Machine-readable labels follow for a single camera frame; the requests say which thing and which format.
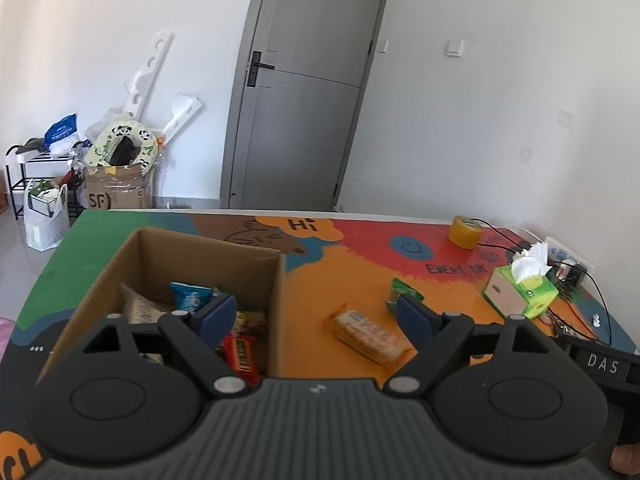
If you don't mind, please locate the green edged cracker pack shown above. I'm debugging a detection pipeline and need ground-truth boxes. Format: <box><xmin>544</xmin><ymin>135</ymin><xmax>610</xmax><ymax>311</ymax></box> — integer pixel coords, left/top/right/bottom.
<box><xmin>230</xmin><ymin>310</ymin><xmax>267</xmax><ymax>339</ymax></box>

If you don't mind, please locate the black door handle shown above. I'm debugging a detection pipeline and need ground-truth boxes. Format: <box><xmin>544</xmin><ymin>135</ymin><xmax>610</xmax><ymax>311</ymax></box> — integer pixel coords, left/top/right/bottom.
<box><xmin>246</xmin><ymin>51</ymin><xmax>274</xmax><ymax>88</ymax></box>

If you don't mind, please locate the white short plastic bracket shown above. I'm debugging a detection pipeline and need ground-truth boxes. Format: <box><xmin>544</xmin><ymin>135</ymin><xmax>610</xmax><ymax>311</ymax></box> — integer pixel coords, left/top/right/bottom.
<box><xmin>160</xmin><ymin>96</ymin><xmax>203</xmax><ymax>148</ymax></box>

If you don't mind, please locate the grey door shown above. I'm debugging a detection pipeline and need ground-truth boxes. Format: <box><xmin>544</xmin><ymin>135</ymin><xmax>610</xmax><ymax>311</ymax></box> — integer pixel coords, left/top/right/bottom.
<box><xmin>220</xmin><ymin>0</ymin><xmax>386</xmax><ymax>211</ymax></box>

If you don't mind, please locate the white plastic bag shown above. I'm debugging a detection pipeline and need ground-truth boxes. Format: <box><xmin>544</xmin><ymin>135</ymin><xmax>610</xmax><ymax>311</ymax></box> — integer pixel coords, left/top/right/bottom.
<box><xmin>24</xmin><ymin>179</ymin><xmax>70</xmax><ymax>252</ymax></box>

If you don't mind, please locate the red snack bar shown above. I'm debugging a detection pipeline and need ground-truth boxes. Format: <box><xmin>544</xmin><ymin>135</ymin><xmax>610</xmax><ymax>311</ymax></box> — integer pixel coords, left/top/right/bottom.
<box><xmin>222</xmin><ymin>334</ymin><xmax>260</xmax><ymax>387</ymax></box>

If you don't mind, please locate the SF cardboard box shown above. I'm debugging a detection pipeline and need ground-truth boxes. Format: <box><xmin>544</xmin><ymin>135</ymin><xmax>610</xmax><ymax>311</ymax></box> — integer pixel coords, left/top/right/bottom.
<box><xmin>82</xmin><ymin>164</ymin><xmax>152</xmax><ymax>210</ymax></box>

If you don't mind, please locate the panda print toilet seat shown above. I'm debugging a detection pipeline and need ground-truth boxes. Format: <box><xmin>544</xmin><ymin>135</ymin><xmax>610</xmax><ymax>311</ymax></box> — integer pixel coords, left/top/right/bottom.
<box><xmin>84</xmin><ymin>119</ymin><xmax>160</xmax><ymax>176</ymax></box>

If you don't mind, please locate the green tissue box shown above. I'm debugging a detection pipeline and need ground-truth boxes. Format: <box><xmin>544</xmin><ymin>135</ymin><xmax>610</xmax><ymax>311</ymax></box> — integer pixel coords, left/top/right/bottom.
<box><xmin>483</xmin><ymin>243</ymin><xmax>559</xmax><ymax>320</ymax></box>

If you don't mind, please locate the yellow tape roll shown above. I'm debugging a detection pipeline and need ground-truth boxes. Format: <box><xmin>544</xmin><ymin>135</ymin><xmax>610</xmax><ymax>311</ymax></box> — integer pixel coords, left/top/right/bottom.
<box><xmin>447</xmin><ymin>216</ymin><xmax>484</xmax><ymax>250</ymax></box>

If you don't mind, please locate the person hand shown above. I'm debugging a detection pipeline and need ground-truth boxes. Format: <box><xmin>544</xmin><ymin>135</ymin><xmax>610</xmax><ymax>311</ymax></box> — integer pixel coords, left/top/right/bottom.
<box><xmin>610</xmin><ymin>443</ymin><xmax>640</xmax><ymax>474</ymax></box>

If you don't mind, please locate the key bunch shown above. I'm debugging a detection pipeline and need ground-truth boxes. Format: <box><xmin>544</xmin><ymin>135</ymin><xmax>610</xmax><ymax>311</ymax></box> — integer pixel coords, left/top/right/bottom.
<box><xmin>548</xmin><ymin>309</ymin><xmax>591</xmax><ymax>340</ymax></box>

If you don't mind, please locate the black shoe rack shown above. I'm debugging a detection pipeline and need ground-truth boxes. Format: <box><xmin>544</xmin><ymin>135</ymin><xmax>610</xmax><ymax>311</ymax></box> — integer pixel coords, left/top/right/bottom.
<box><xmin>4</xmin><ymin>144</ymin><xmax>73</xmax><ymax>221</ymax></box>

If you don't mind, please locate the orange cracker snack pack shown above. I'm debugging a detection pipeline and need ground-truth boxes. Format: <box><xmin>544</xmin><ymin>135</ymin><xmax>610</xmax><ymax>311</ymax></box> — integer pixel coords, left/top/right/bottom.
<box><xmin>322</xmin><ymin>304</ymin><xmax>416</xmax><ymax>370</ymax></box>

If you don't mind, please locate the black cable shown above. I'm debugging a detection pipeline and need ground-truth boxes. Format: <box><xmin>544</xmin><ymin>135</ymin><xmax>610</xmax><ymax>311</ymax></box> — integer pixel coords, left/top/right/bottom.
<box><xmin>470</xmin><ymin>216</ymin><xmax>614</xmax><ymax>346</ymax></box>

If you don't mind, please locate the white power strip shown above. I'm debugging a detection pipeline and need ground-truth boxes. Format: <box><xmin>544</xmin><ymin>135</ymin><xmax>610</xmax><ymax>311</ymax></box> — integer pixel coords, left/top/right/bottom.
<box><xmin>544</xmin><ymin>236</ymin><xmax>594</xmax><ymax>284</ymax></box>

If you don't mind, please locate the blue patterned snack pack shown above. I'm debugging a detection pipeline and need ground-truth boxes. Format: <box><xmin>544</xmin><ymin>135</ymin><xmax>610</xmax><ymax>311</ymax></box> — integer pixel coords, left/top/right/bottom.
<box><xmin>169</xmin><ymin>282</ymin><xmax>214</xmax><ymax>313</ymax></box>

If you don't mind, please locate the brown cardboard box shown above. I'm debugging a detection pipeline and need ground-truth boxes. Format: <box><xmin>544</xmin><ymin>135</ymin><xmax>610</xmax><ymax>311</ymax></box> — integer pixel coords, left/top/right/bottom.
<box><xmin>40</xmin><ymin>226</ymin><xmax>285</xmax><ymax>376</ymax></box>

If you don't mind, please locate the blue white bag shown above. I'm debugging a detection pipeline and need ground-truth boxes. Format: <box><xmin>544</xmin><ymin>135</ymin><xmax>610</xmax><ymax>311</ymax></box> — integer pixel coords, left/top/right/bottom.
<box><xmin>43</xmin><ymin>114</ymin><xmax>80</xmax><ymax>157</ymax></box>

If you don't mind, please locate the white light switch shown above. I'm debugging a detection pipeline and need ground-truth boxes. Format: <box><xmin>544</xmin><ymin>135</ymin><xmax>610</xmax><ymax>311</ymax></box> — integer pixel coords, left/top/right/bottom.
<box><xmin>445</xmin><ymin>39</ymin><xmax>464</xmax><ymax>58</ymax></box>

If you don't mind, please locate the colourful cartoon table mat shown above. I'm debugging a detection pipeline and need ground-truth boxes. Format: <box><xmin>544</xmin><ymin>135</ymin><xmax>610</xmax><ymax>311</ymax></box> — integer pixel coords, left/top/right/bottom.
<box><xmin>1</xmin><ymin>210</ymin><xmax>639</xmax><ymax>479</ymax></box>

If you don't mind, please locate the white tall plastic bracket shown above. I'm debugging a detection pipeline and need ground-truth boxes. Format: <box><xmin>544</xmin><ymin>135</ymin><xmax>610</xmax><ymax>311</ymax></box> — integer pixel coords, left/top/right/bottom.
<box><xmin>122</xmin><ymin>32</ymin><xmax>175</xmax><ymax>120</ymax></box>

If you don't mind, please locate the small green snack pack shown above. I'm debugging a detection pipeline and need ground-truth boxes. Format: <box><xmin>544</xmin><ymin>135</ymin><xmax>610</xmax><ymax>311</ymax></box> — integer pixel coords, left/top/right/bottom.
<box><xmin>386</xmin><ymin>278</ymin><xmax>424</xmax><ymax>313</ymax></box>

